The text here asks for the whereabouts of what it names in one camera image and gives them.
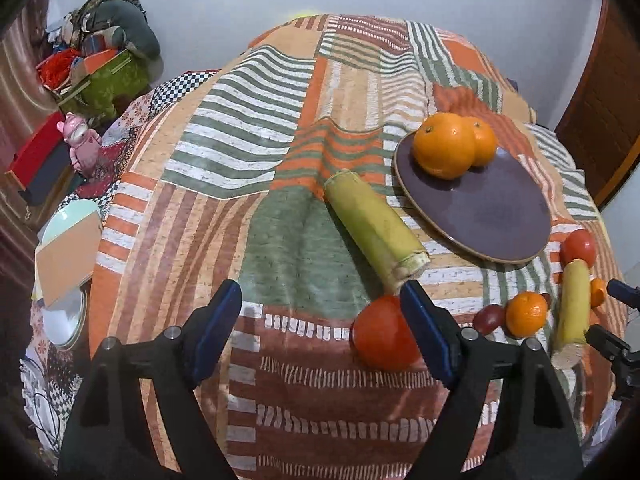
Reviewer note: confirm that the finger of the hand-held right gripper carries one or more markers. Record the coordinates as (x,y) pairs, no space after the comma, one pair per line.
(622,292)
(607,342)

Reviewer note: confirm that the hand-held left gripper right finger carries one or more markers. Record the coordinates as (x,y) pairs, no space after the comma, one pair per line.
(425,330)

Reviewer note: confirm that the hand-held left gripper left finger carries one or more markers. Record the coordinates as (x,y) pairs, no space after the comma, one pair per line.
(220,330)

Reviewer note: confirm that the large red tomato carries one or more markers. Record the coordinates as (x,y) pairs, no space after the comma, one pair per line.
(380,332)

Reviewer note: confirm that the purple round plate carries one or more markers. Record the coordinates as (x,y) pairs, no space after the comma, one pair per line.
(480,210)

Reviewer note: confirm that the tiny orange kumquat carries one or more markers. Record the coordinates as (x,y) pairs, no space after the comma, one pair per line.
(598,292)

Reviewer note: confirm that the yellow banana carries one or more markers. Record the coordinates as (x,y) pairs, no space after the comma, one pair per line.
(572,310)

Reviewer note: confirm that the small red tomato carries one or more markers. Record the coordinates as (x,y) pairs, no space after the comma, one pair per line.
(579,247)

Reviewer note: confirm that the small tangerine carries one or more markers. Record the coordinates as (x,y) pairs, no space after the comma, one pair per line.
(526,314)

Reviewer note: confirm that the round white mirror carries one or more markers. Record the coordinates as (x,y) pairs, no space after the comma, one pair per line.
(65,320)

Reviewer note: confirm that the tan cardboard sheet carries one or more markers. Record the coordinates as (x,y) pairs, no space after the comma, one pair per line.
(67,260)

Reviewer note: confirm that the striped patchwork blanket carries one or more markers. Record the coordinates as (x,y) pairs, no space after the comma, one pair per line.
(280,160)

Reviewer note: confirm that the wooden door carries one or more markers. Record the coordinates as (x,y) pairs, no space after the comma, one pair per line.
(607,110)

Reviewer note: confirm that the large orange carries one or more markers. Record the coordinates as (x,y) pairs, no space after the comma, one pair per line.
(442,145)

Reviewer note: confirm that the mint green plate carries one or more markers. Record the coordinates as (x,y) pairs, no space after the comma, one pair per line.
(65,217)

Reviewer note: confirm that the medium orange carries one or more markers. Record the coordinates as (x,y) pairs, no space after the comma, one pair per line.
(485,140)

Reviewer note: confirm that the pink plastic toy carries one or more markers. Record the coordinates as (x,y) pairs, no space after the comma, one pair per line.
(80,142)

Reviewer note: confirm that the red flat box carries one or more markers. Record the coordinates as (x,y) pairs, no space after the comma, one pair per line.
(35,152)

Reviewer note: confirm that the green patterned box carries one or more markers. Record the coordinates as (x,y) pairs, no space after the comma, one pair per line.
(112,82)

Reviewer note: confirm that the red mesh bag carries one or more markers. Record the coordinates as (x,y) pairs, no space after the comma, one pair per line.
(57,70)

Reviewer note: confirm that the grey-green cushion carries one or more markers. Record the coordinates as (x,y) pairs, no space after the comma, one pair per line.
(132,27)

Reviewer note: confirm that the brown curtain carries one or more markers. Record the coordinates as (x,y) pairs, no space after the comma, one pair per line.
(20,85)

